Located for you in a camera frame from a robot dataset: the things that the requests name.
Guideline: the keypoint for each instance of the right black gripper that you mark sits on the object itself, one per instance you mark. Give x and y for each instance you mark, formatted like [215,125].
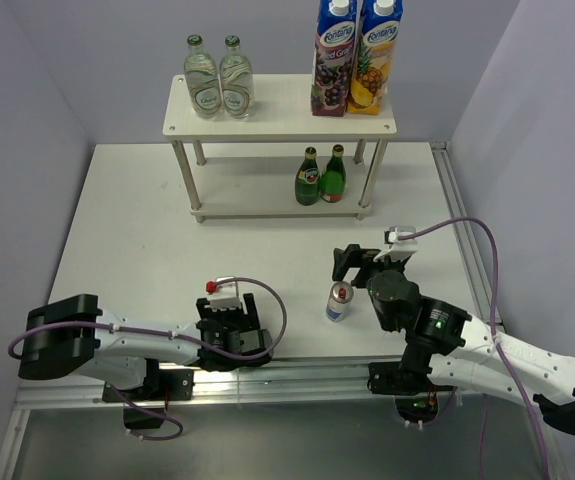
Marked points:
[351,256]

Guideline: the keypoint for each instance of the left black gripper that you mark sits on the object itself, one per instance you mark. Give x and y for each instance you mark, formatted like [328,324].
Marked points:
[249,323]

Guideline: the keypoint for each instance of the dark green gold-cap bottle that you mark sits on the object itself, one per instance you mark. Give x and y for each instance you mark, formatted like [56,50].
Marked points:
[333,180]

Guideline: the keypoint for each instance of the green Perrier labelled bottle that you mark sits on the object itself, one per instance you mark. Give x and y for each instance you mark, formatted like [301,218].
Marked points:
[306,181]

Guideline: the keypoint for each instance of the clear bottle green cap front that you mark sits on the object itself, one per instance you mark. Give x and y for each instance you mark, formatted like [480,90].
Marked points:
[236,78]

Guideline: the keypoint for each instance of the clear bottle green cap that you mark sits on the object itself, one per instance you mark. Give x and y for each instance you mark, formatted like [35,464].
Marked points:
[236,78]
[201,77]

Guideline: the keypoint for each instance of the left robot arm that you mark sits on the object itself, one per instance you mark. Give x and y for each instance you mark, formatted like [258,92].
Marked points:
[76,337]

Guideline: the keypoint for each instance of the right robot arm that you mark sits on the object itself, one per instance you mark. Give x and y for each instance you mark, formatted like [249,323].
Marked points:
[447,346]

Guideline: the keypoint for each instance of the beige two-tier shelf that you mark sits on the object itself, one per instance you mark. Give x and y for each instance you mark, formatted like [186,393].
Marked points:
[246,168]

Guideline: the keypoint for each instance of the right silver blue can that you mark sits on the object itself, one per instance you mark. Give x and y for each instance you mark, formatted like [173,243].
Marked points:
[339,299]

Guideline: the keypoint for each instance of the pineapple juice carton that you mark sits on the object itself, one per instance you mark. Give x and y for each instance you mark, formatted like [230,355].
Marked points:
[379,25]

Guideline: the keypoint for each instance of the red grape juice carton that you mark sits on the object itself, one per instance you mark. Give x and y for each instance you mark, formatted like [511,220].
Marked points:
[333,57]

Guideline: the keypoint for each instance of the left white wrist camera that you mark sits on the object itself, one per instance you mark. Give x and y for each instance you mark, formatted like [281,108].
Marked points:
[223,294]

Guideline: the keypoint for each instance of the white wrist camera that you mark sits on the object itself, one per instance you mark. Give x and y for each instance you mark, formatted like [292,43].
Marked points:
[400,244]
[223,294]

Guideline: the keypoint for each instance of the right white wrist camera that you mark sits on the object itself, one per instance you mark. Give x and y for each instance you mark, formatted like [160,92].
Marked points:
[400,244]

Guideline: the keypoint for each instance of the aluminium rail frame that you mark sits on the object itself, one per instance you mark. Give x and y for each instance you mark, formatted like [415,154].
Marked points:
[308,414]

